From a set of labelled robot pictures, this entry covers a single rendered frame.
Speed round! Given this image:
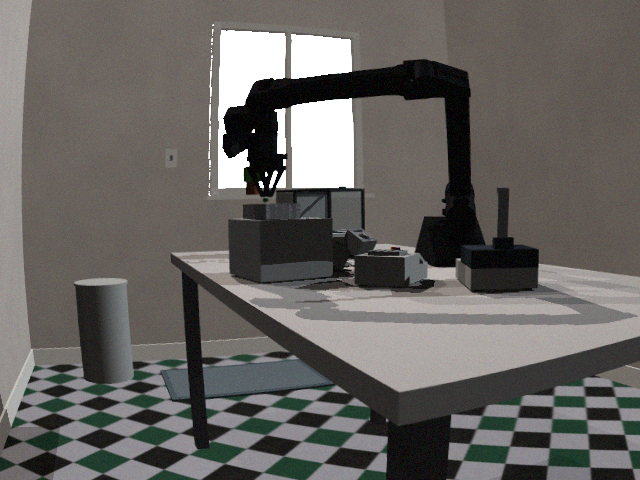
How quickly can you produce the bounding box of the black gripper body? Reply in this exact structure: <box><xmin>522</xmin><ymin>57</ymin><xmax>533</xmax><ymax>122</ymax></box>
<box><xmin>246</xmin><ymin>132</ymin><xmax>288</xmax><ymax>167</ymax></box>

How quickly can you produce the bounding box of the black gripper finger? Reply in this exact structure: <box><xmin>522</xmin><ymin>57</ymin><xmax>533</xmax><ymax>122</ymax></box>
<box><xmin>257</xmin><ymin>165</ymin><xmax>286</xmax><ymax>197</ymax></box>
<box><xmin>247</xmin><ymin>167</ymin><xmax>274</xmax><ymax>197</ymax></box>

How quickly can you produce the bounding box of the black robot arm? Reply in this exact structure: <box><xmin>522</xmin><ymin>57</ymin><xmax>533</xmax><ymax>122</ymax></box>
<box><xmin>222</xmin><ymin>59</ymin><xmax>479</xmax><ymax>256</ymax></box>

